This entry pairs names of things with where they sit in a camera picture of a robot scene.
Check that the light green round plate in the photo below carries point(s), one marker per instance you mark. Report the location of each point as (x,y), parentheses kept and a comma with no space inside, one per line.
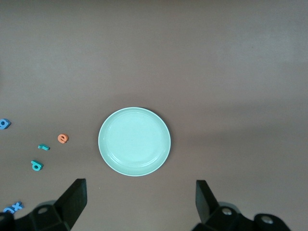
(134,142)

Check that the teal letter d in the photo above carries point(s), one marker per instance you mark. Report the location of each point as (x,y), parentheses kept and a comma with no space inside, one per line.
(36,165)

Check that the blue letter x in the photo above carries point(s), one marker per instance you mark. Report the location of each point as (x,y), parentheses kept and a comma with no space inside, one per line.
(18,206)

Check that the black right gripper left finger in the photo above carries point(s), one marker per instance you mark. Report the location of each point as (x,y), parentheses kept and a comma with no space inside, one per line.
(67,209)

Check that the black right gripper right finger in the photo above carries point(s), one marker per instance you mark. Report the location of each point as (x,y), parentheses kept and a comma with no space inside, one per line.
(209,211)

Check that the brown table cover sheet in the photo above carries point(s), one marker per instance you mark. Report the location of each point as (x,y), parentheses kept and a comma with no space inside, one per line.
(154,48)

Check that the orange letter e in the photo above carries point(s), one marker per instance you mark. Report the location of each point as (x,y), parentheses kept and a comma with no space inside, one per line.
(63,138)

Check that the blue letter g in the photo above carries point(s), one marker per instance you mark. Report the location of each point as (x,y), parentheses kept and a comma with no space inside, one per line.
(4,124)

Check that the blue letter D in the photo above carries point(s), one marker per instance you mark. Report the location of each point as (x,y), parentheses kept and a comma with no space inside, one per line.
(8,210)

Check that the teal letter r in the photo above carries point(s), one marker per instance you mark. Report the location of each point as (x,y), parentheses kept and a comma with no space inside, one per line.
(43,146)

